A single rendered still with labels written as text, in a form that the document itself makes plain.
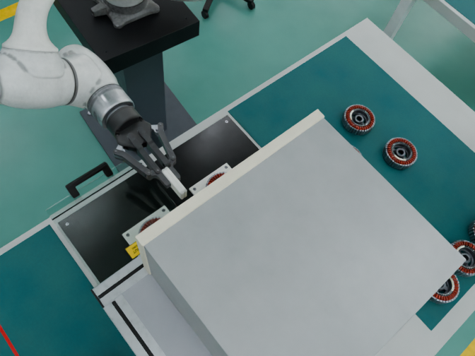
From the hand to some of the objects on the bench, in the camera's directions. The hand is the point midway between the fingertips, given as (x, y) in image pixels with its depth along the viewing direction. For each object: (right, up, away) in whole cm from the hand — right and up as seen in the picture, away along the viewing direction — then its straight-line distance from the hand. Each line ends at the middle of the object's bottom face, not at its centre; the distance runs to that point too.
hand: (174, 183), depth 94 cm
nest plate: (+9, -4, +45) cm, 46 cm away
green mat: (+63, +7, +60) cm, 87 cm away
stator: (+69, +9, +61) cm, 92 cm away
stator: (+56, +21, +65) cm, 88 cm away
